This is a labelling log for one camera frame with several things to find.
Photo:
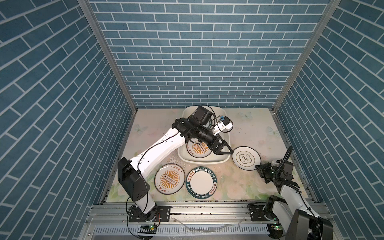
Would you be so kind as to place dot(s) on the white ribbed cable duct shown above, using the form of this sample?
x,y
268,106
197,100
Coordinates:
x,y
180,230

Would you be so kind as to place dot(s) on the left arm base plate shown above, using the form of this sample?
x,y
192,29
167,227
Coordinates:
x,y
158,213

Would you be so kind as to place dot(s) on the green rimmed plate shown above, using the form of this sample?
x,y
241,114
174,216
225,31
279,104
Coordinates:
x,y
211,123
201,183

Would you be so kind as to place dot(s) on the orange sunburst plate front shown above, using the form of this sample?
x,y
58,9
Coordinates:
x,y
169,179

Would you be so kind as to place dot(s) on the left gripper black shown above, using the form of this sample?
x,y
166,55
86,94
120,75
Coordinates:
x,y
216,149

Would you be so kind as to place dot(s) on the white plate clover motif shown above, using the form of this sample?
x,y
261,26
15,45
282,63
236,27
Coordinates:
x,y
246,158

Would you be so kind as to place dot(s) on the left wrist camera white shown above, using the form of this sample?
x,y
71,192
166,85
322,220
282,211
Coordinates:
x,y
223,125

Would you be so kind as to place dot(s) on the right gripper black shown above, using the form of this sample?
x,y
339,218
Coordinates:
x,y
262,168

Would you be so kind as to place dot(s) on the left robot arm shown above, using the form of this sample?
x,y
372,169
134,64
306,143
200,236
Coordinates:
x,y
202,125

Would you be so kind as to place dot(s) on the orange sunburst plate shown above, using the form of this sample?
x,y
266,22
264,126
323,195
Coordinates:
x,y
198,149
169,179

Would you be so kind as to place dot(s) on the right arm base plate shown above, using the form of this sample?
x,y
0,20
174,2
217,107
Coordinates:
x,y
256,211

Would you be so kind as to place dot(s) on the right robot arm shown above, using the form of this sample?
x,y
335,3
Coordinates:
x,y
298,220

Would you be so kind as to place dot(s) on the white plastic bin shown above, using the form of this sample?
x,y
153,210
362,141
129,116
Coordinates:
x,y
212,158

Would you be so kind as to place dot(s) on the aluminium mounting rail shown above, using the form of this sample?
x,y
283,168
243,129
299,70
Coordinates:
x,y
184,212

